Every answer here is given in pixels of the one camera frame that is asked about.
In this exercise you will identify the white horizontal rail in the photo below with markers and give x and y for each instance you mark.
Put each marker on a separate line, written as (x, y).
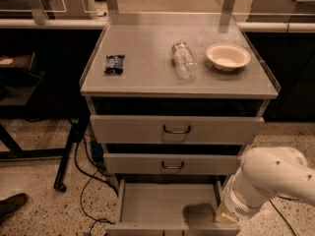
(99, 25)

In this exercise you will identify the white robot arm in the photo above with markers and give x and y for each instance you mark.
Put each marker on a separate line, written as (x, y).
(264, 173)

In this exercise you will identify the grey middle drawer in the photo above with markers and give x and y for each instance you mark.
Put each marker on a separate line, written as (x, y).
(181, 164)

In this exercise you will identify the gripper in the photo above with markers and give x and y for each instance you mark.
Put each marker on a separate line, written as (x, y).
(235, 206)

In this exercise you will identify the grey drawer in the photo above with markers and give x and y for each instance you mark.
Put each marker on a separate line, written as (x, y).
(171, 209)
(186, 130)
(181, 164)

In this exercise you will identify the clear plastic bottle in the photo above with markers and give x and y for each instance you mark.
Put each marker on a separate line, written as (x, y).
(185, 65)

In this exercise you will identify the dark shoe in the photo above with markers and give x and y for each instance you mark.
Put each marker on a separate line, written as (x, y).
(12, 204)

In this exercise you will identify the grey top drawer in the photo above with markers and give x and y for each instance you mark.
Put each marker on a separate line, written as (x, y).
(186, 130)

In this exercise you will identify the black desk frame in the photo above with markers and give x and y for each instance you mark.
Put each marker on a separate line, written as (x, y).
(18, 83)

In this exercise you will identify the dark snack bar wrapper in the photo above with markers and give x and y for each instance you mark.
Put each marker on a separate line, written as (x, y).
(114, 64)

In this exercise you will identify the grey metal drawer cabinet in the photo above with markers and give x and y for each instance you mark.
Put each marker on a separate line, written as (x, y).
(149, 86)

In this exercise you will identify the grey bottom drawer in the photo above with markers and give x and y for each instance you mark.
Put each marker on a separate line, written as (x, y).
(171, 209)

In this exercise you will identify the white paper bowl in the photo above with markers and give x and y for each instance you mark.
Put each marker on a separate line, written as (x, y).
(228, 57)

